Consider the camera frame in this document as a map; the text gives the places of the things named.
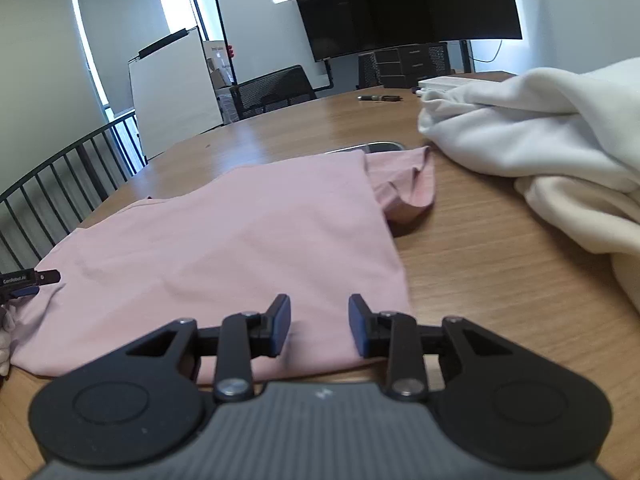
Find black hanging cable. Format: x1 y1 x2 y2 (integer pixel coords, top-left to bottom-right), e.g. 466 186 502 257
472 40 503 63

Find pink t-shirt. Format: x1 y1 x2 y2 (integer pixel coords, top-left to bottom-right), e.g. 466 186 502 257
10 146 436 378

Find silver table cable hatch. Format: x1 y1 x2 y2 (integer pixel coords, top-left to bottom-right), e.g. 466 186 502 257
325 141 406 155

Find flip chart easel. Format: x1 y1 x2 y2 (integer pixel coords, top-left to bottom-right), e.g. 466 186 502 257
127 26 223 161

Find large whiteboard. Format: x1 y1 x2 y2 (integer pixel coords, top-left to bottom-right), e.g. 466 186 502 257
214 0 335 93

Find person's left hand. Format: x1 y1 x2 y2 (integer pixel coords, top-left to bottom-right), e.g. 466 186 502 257
0 304 17 379

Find large black monitor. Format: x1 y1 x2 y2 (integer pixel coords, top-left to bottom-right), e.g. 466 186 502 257
283 0 523 63

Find stack of black boxes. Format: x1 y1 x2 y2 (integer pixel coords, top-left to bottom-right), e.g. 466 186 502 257
375 61 420 76
372 47 421 64

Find cream garment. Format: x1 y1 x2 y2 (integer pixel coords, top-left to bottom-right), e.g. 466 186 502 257
515 176 640 313

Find black mesh office chair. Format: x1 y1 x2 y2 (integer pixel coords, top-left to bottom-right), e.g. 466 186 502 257
231 65 317 121
357 42 451 90

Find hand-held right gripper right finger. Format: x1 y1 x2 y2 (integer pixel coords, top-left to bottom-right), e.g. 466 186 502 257
347 293 506 401

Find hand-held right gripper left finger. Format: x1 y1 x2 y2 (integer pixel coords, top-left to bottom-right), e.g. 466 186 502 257
125 293 292 401

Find white sweatshirt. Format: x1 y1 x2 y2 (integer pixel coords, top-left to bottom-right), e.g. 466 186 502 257
417 57 640 256

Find stacked cardboard boxes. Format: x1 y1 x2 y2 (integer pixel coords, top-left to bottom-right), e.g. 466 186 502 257
202 40 238 126

